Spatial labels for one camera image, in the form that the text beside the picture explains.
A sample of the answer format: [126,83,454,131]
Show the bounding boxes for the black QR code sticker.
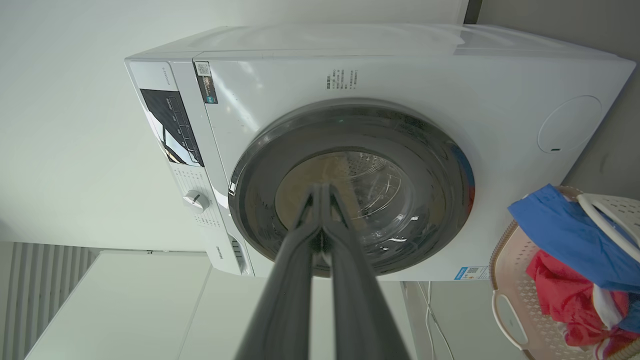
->
[194,61,219,105]

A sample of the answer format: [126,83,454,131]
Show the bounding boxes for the white cabinet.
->
[25,250,416,360]

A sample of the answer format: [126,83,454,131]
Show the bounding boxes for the grey ribbed wall panel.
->
[0,242,98,360]

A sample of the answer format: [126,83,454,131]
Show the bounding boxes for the white detergent drawer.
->
[127,61,175,92]

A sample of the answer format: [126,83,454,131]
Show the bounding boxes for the round white filter cover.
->
[537,95,603,154]

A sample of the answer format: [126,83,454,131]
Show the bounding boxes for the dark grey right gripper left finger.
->
[235,184,322,360]

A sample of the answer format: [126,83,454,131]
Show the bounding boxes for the round dark washing machine door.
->
[228,98,476,278]

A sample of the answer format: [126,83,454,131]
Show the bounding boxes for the steel perforated drum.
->
[320,151,418,251]

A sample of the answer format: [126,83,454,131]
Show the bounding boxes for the white washing machine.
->
[124,22,637,282]

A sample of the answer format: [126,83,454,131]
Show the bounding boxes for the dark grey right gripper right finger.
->
[321,184,411,360]

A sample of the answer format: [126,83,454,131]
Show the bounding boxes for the blue garment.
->
[507,184,640,335]

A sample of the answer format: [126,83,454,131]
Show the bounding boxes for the cream woven laundry basket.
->
[489,186,640,360]

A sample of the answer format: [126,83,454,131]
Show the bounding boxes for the thin white cable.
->
[417,281,453,360]

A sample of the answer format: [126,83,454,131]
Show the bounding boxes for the red garment white stripes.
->
[525,250,640,358]

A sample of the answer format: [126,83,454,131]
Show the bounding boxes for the black display panel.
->
[140,89,205,168]

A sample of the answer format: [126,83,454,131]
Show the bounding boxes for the blue white energy sticker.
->
[454,265,491,281]

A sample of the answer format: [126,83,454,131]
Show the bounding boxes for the white control knob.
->
[182,190,211,214]

